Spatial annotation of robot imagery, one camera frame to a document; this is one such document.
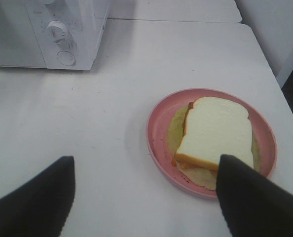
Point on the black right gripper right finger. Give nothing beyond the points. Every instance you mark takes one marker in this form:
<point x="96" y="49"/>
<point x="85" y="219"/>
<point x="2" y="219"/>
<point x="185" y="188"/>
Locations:
<point x="251" y="204"/>

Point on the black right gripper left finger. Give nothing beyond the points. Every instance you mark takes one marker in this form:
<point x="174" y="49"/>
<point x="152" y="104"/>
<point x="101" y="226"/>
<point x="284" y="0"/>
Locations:
<point x="40" y="207"/>

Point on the sandwich with cheese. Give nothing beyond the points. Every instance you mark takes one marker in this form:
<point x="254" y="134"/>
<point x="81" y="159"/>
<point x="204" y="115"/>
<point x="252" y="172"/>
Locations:
<point x="200" y="132"/>

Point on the pink plate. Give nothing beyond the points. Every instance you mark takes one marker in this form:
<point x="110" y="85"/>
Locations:
<point x="157" y="128"/>

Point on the round white door button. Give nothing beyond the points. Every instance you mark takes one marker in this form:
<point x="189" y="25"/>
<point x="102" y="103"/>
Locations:
<point x="66" y="58"/>

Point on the white microwave door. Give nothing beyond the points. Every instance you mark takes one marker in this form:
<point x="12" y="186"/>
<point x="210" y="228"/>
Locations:
<point x="18" y="43"/>

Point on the white microwave knob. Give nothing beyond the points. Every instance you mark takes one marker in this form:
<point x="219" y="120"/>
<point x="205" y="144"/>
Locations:
<point x="57" y="31"/>

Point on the white microwave oven body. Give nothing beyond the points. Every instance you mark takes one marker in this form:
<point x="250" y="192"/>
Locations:
<point x="85" y="20"/>

